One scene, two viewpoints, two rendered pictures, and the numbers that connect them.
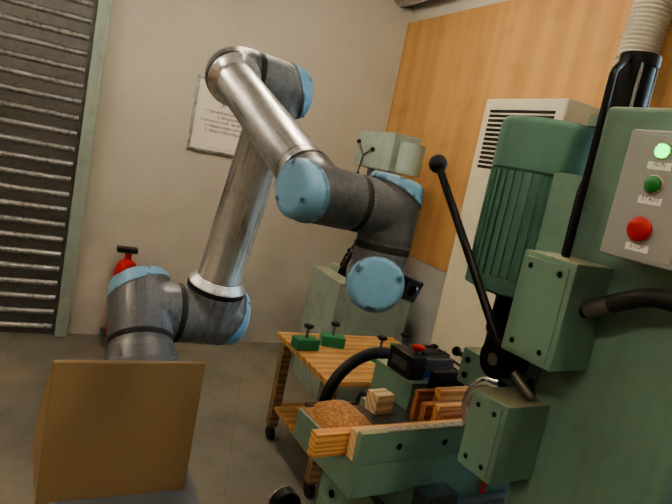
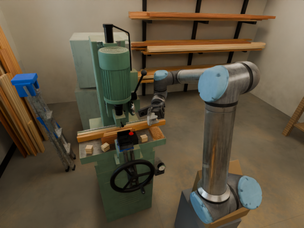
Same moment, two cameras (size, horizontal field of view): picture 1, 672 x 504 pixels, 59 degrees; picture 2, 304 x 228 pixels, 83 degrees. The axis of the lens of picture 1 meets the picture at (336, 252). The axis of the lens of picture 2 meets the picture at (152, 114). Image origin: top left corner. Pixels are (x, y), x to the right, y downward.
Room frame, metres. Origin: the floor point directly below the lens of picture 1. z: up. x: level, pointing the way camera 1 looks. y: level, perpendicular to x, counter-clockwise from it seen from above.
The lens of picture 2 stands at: (2.03, 0.06, 1.74)
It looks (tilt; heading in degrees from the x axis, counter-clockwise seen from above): 33 degrees down; 190
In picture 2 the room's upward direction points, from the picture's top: 2 degrees clockwise
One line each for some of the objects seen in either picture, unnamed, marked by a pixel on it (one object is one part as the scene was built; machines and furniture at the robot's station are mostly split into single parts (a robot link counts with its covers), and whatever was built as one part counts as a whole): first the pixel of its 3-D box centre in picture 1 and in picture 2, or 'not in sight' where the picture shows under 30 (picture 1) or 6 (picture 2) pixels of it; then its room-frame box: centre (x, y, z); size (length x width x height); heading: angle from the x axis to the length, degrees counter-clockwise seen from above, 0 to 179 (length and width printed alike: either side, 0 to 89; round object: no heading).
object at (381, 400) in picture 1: (379, 401); (144, 138); (1.13, -0.14, 0.92); 0.04 x 0.03 x 0.04; 128
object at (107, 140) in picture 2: (458, 402); (119, 138); (1.18, -0.31, 0.93); 0.24 x 0.01 x 0.06; 122
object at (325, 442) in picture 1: (464, 430); (124, 130); (1.07, -0.31, 0.92); 0.67 x 0.02 x 0.04; 122
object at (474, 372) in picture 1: (496, 381); (119, 117); (1.07, -0.34, 1.03); 0.14 x 0.07 x 0.09; 32
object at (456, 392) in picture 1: (467, 403); (116, 136); (1.17, -0.33, 0.94); 0.18 x 0.02 x 0.07; 122
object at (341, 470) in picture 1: (434, 426); (124, 145); (1.18, -0.27, 0.87); 0.61 x 0.30 x 0.06; 122
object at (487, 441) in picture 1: (501, 433); (134, 104); (0.85, -0.30, 1.02); 0.09 x 0.07 x 0.12; 122
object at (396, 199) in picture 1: (385, 212); (161, 80); (0.96, -0.07, 1.30); 0.12 x 0.09 x 0.12; 123
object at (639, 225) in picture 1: (638, 228); not in sight; (0.72, -0.35, 1.36); 0.03 x 0.01 x 0.03; 32
